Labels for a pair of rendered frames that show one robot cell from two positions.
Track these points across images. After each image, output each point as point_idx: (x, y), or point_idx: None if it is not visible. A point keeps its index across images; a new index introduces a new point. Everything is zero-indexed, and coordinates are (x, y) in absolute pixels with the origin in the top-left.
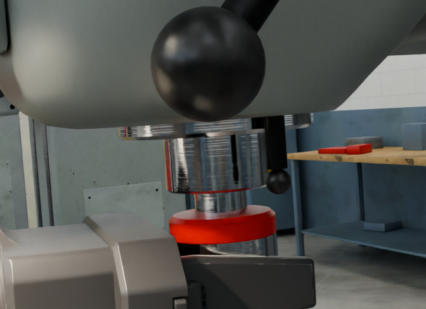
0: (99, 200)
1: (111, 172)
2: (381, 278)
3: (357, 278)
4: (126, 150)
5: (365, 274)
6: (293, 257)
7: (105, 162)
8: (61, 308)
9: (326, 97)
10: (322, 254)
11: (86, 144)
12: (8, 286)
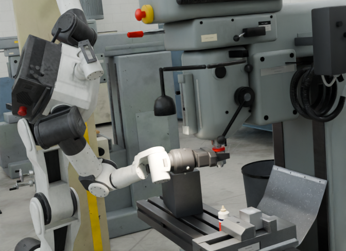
0: (141, 117)
1: (146, 105)
2: (265, 145)
3: (253, 145)
4: (152, 96)
5: (257, 143)
6: (227, 152)
7: (143, 101)
8: (203, 159)
9: (230, 135)
10: (236, 133)
11: (136, 94)
12: (198, 156)
